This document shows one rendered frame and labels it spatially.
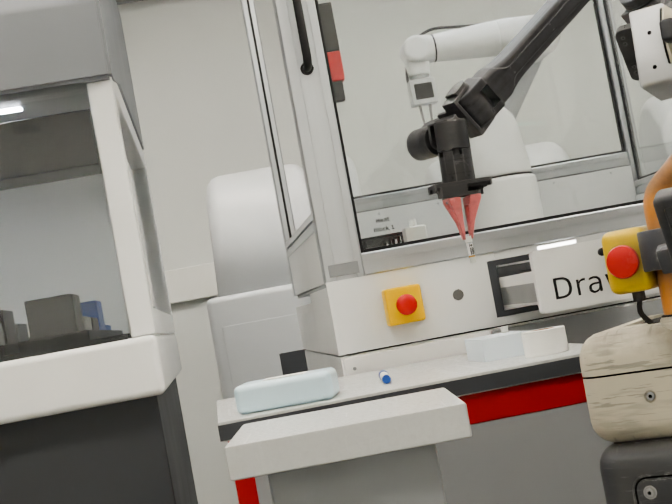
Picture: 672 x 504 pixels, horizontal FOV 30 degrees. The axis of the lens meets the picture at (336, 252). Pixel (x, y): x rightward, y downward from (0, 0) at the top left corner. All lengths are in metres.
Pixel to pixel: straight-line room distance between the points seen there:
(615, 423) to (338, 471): 0.32
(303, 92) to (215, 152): 3.32
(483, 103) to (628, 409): 0.90
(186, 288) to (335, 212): 3.29
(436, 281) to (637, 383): 1.13
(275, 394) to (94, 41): 0.74
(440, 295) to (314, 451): 1.09
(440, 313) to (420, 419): 1.06
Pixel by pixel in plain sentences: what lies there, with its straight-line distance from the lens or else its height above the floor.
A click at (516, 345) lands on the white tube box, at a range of 2.10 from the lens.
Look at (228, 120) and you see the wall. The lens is 5.82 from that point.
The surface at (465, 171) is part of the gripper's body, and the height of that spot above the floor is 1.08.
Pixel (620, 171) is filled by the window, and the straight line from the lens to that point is 2.62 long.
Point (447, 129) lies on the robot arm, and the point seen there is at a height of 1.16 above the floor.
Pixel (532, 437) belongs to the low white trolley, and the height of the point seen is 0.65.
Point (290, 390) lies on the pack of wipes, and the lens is 1.88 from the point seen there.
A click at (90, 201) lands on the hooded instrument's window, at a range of 2.23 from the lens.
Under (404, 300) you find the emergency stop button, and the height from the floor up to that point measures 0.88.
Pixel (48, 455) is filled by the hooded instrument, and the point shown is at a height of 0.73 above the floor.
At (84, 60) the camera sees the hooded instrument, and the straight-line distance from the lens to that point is 2.25.
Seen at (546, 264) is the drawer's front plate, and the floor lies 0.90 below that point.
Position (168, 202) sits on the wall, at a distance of 5.80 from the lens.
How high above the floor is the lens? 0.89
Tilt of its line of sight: 3 degrees up
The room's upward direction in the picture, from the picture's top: 10 degrees counter-clockwise
